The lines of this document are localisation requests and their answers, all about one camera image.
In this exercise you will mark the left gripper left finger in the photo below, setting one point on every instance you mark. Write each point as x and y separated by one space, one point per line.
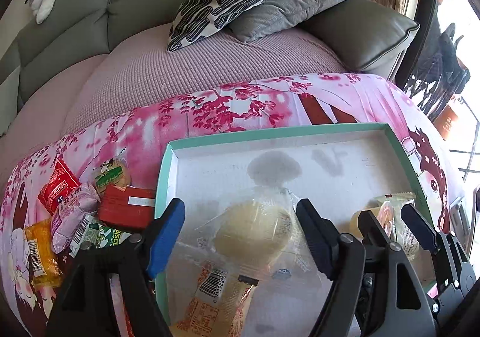
84 305

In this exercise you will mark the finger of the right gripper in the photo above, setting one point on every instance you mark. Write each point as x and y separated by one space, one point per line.
371 230
420 228

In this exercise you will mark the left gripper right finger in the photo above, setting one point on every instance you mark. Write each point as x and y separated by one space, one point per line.
377 287

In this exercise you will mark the pale green barcode snack pack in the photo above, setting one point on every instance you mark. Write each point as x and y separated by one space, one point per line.
86 231

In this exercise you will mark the clear yellow pastry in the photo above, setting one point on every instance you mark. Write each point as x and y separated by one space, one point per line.
255 230

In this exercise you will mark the small cream snack packet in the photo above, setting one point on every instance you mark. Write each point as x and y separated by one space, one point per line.
403 236

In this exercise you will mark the orange yellow snack pack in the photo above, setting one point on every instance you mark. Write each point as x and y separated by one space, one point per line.
45 269

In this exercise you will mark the green white biscuit pack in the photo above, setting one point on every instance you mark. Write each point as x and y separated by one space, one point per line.
108 236

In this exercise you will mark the pink snack bag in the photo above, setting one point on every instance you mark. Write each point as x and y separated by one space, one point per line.
71 210

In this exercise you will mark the dark red snack box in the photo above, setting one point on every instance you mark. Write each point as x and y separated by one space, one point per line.
127 207

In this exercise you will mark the beige barcode snack pack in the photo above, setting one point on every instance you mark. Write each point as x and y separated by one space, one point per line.
219 304

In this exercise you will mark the red foil snack pack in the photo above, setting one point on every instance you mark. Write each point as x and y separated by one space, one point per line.
61 183

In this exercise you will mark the pink cartoon print blanket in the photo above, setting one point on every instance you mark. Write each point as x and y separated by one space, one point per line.
141 134

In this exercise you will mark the teal shallow cardboard tray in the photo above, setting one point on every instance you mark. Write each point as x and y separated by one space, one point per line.
339 168

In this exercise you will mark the small green cream packet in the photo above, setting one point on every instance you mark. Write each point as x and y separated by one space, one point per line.
112 172

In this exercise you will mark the pale grey cushion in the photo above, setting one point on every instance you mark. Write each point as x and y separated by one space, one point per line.
9 91

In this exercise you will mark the pink checked sofa cover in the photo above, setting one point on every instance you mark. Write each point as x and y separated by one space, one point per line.
140 72

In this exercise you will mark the grey sofa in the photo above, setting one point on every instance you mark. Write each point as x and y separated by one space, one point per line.
365 36

